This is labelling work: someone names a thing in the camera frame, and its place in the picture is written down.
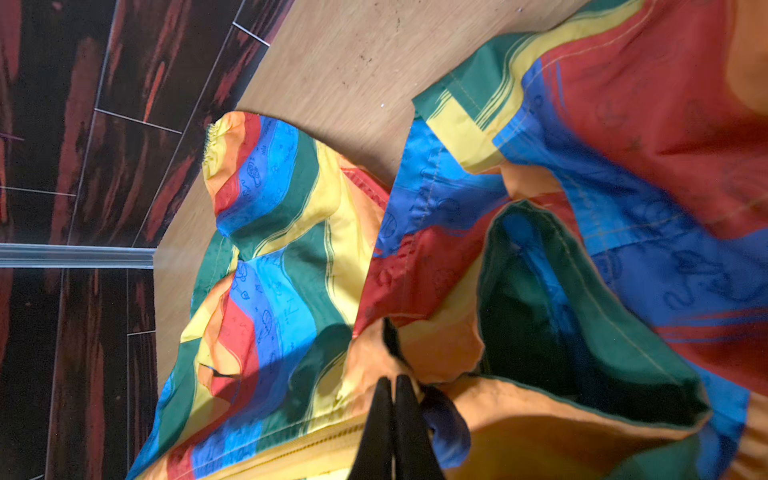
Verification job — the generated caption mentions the rainbow striped zip jacket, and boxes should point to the rainbow striped zip jacket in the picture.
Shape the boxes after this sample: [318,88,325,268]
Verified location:
[128,1,767,479]

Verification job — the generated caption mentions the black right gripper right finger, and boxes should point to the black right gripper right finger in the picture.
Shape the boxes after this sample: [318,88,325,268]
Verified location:
[394,375,445,480]

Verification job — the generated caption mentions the aluminium frame post left corner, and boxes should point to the aluminium frame post left corner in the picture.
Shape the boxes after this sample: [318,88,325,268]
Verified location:
[1,243,156,270]

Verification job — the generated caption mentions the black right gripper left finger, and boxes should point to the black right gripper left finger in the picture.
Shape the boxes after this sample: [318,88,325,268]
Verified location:
[348,377,395,480]

